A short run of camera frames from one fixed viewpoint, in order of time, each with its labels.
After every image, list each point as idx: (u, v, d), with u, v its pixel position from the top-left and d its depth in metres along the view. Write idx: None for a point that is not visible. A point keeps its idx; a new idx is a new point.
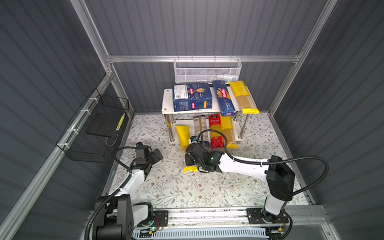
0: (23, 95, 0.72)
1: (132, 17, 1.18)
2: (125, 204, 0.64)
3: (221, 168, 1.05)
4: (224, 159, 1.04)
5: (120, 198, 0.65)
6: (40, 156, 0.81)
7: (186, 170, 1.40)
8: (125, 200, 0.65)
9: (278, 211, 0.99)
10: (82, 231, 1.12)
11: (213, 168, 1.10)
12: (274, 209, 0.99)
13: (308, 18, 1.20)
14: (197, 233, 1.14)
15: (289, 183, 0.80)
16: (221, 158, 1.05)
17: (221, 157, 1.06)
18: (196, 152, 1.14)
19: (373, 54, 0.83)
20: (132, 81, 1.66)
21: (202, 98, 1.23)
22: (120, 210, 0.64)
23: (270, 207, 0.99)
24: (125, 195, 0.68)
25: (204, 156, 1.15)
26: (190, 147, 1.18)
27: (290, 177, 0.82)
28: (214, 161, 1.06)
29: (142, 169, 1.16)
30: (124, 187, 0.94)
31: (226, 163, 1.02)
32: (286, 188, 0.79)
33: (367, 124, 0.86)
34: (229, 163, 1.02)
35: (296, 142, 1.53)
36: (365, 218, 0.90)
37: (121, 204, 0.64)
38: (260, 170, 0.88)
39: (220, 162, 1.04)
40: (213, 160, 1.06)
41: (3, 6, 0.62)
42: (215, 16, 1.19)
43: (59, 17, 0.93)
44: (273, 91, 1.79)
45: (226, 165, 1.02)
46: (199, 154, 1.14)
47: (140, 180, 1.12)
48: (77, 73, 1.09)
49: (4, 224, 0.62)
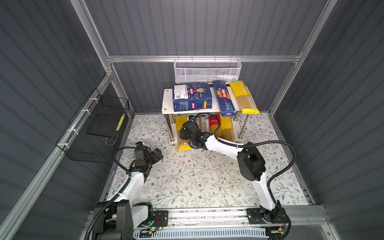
0: (24, 95, 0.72)
1: (132, 17, 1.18)
2: (124, 210, 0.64)
3: (207, 145, 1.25)
4: (210, 138, 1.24)
5: (119, 204, 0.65)
6: (40, 156, 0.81)
7: (181, 148, 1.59)
8: (124, 206, 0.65)
9: (272, 205, 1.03)
10: (82, 231, 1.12)
11: (200, 145, 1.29)
12: (266, 203, 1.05)
13: (308, 19, 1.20)
14: (197, 233, 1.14)
15: (256, 166, 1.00)
16: (208, 138, 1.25)
17: (208, 136, 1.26)
18: (189, 127, 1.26)
19: (373, 55, 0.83)
20: (132, 81, 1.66)
21: (202, 98, 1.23)
22: (120, 215, 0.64)
23: (263, 200, 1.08)
24: (124, 201, 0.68)
25: (196, 133, 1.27)
26: (186, 122, 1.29)
27: (259, 162, 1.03)
28: (202, 139, 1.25)
29: (142, 171, 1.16)
30: (123, 192, 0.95)
31: (212, 141, 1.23)
32: (252, 169, 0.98)
33: (367, 124, 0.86)
34: (213, 142, 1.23)
35: (296, 142, 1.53)
36: (366, 218, 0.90)
37: (121, 210, 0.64)
38: (235, 150, 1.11)
39: (207, 140, 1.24)
40: (202, 138, 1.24)
41: (3, 6, 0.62)
42: (215, 16, 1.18)
43: (60, 18, 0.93)
44: (273, 91, 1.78)
45: (211, 142, 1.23)
46: (192, 130, 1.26)
47: (141, 182, 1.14)
48: (77, 73, 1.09)
49: (4, 224, 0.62)
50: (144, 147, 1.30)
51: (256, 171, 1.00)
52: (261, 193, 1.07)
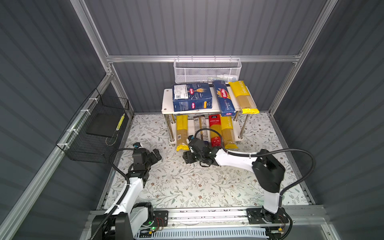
0: (24, 95, 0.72)
1: (132, 17, 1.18)
2: (123, 223, 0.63)
3: (217, 159, 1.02)
4: (220, 152, 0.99)
5: (118, 217, 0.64)
6: (40, 156, 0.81)
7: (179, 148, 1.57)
8: (122, 219, 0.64)
9: (276, 210, 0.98)
10: (82, 231, 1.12)
11: (210, 161, 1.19)
12: (271, 207, 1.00)
13: (308, 19, 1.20)
14: (197, 233, 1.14)
15: (277, 176, 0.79)
16: (217, 151, 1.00)
17: (218, 151, 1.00)
18: (196, 146, 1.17)
19: (373, 54, 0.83)
20: (132, 81, 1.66)
21: (202, 98, 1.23)
22: (119, 229, 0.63)
23: (268, 205, 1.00)
24: (123, 213, 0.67)
25: (204, 150, 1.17)
26: (192, 140, 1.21)
27: (279, 171, 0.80)
28: (211, 155, 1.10)
29: (141, 177, 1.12)
30: (121, 203, 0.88)
31: (222, 155, 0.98)
32: (272, 180, 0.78)
33: (368, 124, 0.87)
34: (224, 156, 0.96)
35: (296, 142, 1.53)
36: (366, 218, 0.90)
37: (119, 223, 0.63)
38: (248, 162, 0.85)
39: (216, 154, 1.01)
40: (211, 154, 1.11)
41: (3, 6, 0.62)
42: (215, 15, 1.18)
43: (59, 18, 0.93)
44: (273, 90, 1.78)
45: (222, 157, 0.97)
46: (199, 149, 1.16)
47: (140, 187, 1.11)
48: (77, 73, 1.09)
49: (5, 224, 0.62)
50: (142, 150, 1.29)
51: (278, 181, 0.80)
52: (268, 197, 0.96)
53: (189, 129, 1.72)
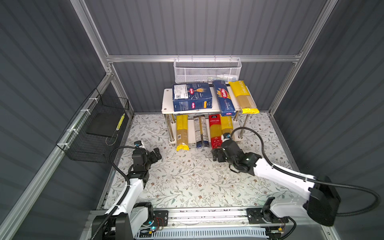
0: (24, 95, 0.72)
1: (132, 17, 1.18)
2: (123, 224, 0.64)
3: (256, 171, 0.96)
4: (261, 164, 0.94)
5: (119, 218, 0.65)
6: (40, 156, 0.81)
7: (179, 148, 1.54)
8: (123, 220, 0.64)
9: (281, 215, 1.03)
10: (82, 231, 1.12)
11: (245, 169, 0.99)
12: (279, 213, 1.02)
13: (308, 19, 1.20)
14: (197, 233, 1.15)
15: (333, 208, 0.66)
16: (258, 161, 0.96)
17: (258, 160, 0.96)
18: (230, 149, 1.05)
19: (373, 54, 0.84)
20: (132, 81, 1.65)
21: (202, 98, 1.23)
22: (119, 229, 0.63)
23: (277, 208, 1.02)
24: (124, 213, 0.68)
25: (239, 155, 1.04)
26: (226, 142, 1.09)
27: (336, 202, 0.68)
28: (248, 163, 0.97)
29: (141, 178, 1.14)
30: (121, 203, 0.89)
31: (264, 168, 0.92)
32: (330, 213, 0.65)
33: (368, 124, 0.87)
34: (266, 169, 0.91)
35: (296, 142, 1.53)
36: (366, 218, 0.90)
37: (119, 224, 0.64)
38: (303, 185, 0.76)
39: (255, 165, 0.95)
40: (247, 161, 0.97)
41: (3, 6, 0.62)
42: (215, 15, 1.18)
43: (59, 18, 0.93)
44: (273, 90, 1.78)
45: (263, 170, 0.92)
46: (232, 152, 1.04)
47: (140, 188, 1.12)
48: (77, 73, 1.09)
49: (5, 224, 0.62)
50: (142, 151, 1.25)
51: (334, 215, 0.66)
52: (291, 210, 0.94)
53: (190, 129, 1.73)
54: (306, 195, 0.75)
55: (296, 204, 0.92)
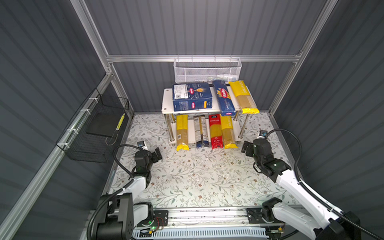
0: (24, 95, 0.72)
1: (132, 17, 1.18)
2: (127, 201, 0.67)
3: (280, 180, 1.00)
4: (287, 176, 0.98)
5: (123, 196, 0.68)
6: (40, 156, 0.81)
7: (179, 148, 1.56)
8: (127, 198, 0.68)
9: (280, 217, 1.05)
10: (82, 231, 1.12)
11: (268, 173, 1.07)
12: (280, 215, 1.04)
13: (308, 19, 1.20)
14: (197, 233, 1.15)
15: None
16: (285, 171, 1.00)
17: (285, 171, 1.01)
18: (262, 148, 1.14)
19: (374, 54, 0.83)
20: (132, 81, 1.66)
21: (202, 98, 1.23)
22: (123, 206, 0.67)
23: (281, 212, 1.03)
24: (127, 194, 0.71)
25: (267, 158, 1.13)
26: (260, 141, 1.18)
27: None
28: (274, 169, 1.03)
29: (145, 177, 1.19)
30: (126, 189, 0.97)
31: (289, 180, 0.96)
32: None
33: (368, 124, 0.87)
34: (291, 182, 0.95)
35: (296, 142, 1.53)
36: (365, 218, 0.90)
37: (123, 201, 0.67)
38: (325, 213, 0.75)
39: (282, 174, 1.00)
40: (273, 167, 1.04)
41: (3, 6, 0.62)
42: (215, 15, 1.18)
43: (59, 17, 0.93)
44: (273, 90, 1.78)
45: (287, 182, 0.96)
46: (263, 152, 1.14)
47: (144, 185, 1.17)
48: (77, 73, 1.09)
49: (5, 224, 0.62)
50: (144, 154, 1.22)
51: None
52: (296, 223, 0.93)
53: (190, 129, 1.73)
54: (323, 223, 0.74)
55: (306, 222, 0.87)
